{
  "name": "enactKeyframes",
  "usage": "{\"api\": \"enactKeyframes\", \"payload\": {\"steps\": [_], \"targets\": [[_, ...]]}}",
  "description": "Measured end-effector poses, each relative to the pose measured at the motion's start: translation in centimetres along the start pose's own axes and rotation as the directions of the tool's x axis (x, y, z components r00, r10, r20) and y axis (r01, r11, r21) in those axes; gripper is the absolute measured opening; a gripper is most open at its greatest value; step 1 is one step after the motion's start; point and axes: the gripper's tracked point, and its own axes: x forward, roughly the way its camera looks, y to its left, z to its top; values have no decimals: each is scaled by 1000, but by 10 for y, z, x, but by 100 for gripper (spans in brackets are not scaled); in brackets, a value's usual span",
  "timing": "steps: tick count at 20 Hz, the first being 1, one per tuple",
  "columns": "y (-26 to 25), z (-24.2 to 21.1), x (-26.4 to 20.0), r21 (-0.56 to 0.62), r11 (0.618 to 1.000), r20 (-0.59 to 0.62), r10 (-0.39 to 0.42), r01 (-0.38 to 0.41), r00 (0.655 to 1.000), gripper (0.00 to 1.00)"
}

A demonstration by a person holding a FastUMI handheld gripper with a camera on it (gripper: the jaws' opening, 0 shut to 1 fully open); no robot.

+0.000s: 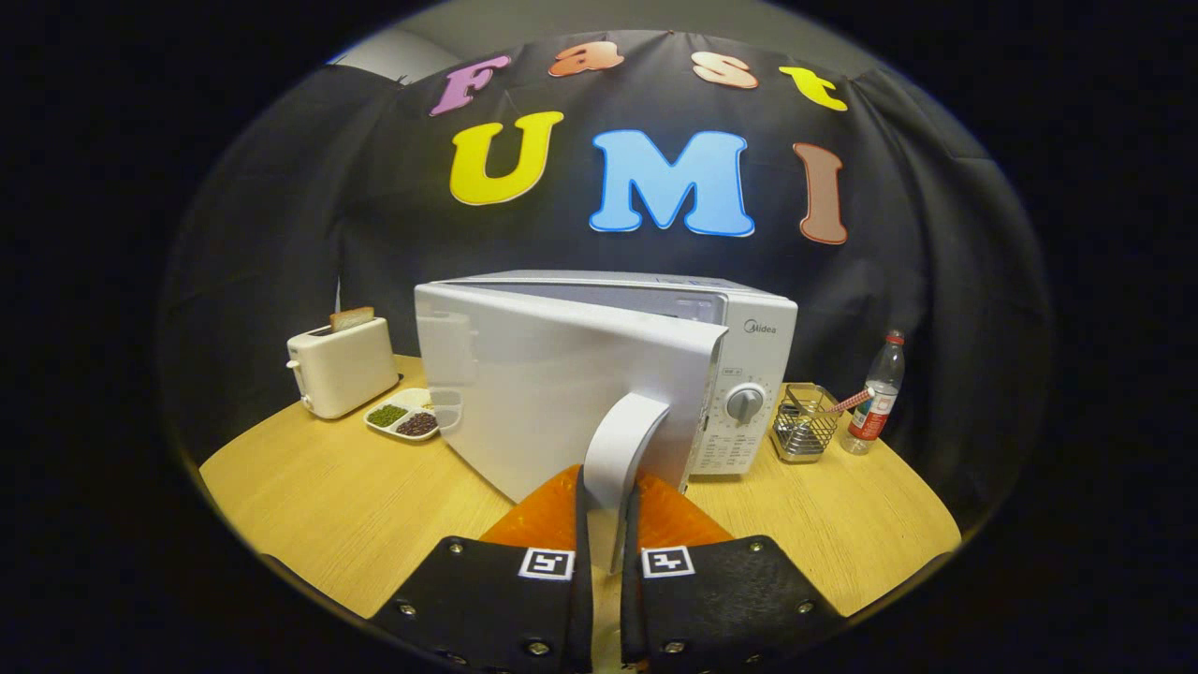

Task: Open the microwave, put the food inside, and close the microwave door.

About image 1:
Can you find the brown toast slice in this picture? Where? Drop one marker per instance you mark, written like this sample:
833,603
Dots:
351,318

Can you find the white toaster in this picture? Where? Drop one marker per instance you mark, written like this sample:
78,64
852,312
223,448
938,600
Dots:
346,370

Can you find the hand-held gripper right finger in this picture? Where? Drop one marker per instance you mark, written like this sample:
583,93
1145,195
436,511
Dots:
632,608

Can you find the red striped straw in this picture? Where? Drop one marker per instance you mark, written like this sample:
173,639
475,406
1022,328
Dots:
850,402

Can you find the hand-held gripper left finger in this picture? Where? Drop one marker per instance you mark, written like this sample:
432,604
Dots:
585,608

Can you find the clear plastic water bottle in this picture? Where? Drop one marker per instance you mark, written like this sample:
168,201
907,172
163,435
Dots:
875,402

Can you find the white divided bean dish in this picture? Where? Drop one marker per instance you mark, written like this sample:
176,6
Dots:
402,419

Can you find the white microwave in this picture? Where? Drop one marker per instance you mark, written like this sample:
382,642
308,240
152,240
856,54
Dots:
543,374

